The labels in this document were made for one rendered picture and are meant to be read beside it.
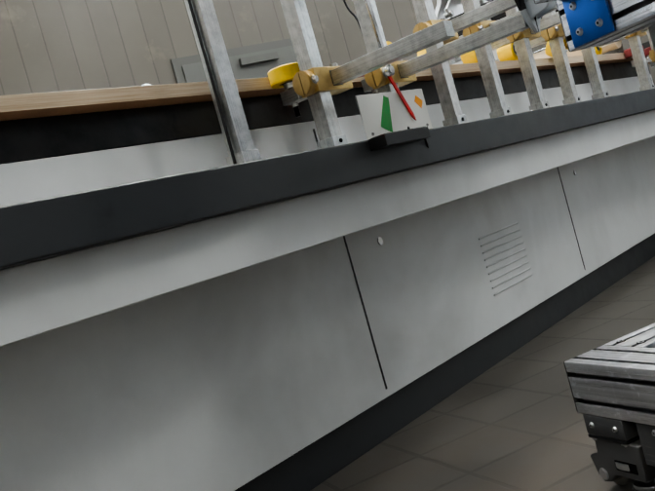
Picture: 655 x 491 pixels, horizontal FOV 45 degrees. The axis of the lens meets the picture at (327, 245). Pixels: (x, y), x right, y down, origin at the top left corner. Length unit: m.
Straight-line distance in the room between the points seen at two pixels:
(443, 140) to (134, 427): 0.97
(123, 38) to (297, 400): 5.40
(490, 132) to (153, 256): 1.11
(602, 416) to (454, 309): 0.96
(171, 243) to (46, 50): 5.50
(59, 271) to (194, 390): 0.47
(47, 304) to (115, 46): 5.73
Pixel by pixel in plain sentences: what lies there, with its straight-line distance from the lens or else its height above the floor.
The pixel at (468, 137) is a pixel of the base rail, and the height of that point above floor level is 0.66.
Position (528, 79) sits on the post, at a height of 0.80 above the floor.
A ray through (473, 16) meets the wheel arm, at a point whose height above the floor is 0.95.
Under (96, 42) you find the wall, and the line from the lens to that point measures 6.82.
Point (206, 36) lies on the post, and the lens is 1.47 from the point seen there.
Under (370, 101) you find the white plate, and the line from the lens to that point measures 1.75.
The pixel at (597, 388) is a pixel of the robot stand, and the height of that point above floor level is 0.19.
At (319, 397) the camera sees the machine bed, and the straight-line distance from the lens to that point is 1.79.
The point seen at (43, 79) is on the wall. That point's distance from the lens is 6.69.
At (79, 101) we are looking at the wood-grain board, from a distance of 1.46.
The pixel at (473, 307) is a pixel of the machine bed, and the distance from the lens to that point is 2.33.
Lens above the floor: 0.57
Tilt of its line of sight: 2 degrees down
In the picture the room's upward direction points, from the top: 16 degrees counter-clockwise
